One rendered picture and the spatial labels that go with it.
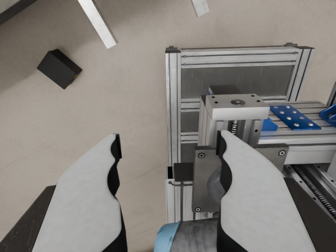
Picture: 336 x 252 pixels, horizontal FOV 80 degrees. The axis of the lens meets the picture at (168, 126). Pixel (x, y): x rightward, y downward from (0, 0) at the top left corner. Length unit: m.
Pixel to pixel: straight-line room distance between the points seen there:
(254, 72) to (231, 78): 0.14
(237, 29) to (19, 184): 2.28
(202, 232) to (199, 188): 0.17
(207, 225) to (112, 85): 1.28
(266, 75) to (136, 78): 0.85
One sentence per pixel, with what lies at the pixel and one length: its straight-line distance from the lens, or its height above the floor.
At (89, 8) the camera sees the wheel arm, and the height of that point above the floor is 0.83.
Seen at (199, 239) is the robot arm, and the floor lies 1.21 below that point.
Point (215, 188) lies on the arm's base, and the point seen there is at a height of 1.08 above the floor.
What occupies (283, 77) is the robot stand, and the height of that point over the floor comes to 0.21.
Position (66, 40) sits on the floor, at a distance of 1.57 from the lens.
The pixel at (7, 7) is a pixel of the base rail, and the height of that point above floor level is 0.70.
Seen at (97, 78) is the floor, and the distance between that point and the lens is 1.56.
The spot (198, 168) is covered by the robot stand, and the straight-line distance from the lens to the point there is 0.52.
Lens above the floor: 1.42
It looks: 61 degrees down
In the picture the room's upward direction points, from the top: 178 degrees clockwise
